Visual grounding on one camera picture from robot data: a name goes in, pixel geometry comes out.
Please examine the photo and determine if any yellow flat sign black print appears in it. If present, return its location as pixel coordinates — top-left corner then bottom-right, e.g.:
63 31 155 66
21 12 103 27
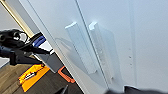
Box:
17 63 51 93

